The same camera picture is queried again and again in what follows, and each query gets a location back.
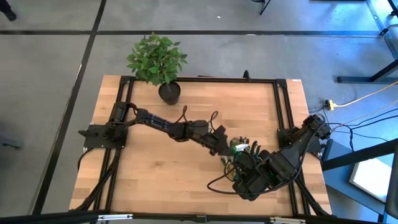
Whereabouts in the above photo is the green potted plant black pot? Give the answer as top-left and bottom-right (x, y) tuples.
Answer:
(126, 32), (189, 106)

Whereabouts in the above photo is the white flat panel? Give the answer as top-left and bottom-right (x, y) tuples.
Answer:
(348, 157), (392, 203)

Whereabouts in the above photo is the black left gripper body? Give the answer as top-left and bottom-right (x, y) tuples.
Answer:
(207, 124), (234, 156)

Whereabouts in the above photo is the blue grey platform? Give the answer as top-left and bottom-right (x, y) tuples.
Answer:
(322, 139), (386, 215)

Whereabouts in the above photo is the black diagonal table beam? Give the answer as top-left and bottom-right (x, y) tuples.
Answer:
(322, 138), (398, 171)

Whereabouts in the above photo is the beige green gardening bag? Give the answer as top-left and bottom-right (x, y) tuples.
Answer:
(220, 136), (259, 184)

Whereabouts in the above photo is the grey metal cart frame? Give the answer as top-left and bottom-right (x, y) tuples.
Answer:
(366, 0), (398, 60)

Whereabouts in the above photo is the black overhead rig beam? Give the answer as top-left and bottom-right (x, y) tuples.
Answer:
(0, 210), (398, 224)

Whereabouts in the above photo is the black chair leg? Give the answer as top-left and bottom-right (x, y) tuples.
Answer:
(251, 0), (272, 16)

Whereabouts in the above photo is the green spray bottle white nozzle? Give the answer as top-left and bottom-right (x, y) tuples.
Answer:
(233, 142), (250, 156)

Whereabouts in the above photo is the yellow extension cord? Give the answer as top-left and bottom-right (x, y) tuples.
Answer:
(334, 80), (398, 108)

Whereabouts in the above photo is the black floor stand base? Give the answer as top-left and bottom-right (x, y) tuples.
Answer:
(337, 58), (398, 85)

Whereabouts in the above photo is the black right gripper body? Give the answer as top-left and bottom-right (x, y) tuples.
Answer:
(231, 150), (274, 202)

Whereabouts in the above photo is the black floor cable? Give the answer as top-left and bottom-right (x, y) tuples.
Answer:
(309, 107), (398, 144)

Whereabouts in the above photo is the person's foot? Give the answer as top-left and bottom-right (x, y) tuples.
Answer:
(0, 0), (18, 22)

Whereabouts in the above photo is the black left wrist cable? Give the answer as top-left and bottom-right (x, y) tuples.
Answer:
(174, 105), (220, 131)

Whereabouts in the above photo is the silver metal bracket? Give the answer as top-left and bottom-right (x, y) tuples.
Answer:
(269, 217), (307, 224)
(98, 213), (134, 222)

